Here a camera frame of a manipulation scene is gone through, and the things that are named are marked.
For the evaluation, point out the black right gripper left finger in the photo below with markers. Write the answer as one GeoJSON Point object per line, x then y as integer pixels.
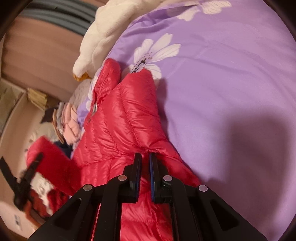
{"type": "Point", "coordinates": [131, 186]}

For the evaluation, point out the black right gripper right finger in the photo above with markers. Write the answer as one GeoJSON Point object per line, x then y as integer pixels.
{"type": "Point", "coordinates": [160, 191]}

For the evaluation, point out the red puffer down jacket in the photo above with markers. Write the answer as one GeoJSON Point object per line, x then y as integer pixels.
{"type": "Point", "coordinates": [126, 122]}

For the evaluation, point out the tan wooden clothes hanger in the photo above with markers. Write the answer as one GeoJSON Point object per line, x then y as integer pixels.
{"type": "Point", "coordinates": [54, 123]}

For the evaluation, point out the red white patterned garment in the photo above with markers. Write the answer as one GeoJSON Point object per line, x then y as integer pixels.
{"type": "Point", "coordinates": [44, 199]}

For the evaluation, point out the dark navy garment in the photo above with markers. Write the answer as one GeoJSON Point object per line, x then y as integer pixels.
{"type": "Point", "coordinates": [65, 148]}

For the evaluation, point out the cardboard storage box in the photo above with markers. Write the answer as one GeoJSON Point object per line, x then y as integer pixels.
{"type": "Point", "coordinates": [21, 123]}

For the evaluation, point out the pink folded garment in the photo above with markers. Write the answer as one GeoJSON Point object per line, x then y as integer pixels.
{"type": "Point", "coordinates": [71, 127]}

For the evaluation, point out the purple floral bed quilt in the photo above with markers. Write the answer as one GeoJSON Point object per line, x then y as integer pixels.
{"type": "Point", "coordinates": [226, 96]}

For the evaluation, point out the grey teal curtain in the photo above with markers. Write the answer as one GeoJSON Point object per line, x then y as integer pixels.
{"type": "Point", "coordinates": [76, 16]}

